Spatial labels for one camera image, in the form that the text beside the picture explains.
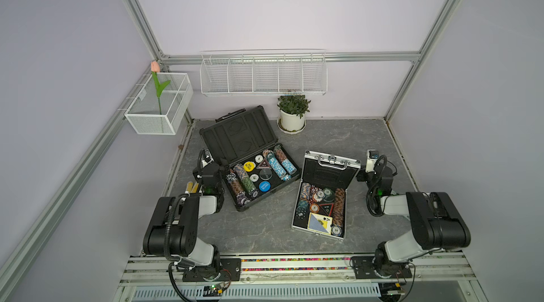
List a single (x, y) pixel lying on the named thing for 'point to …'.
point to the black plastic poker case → (255, 164)
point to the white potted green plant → (292, 113)
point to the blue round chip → (264, 186)
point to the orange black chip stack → (338, 207)
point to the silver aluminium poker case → (320, 203)
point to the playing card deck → (319, 222)
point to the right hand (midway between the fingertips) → (365, 159)
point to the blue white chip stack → (285, 161)
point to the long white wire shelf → (263, 71)
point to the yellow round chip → (249, 166)
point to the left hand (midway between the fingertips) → (212, 162)
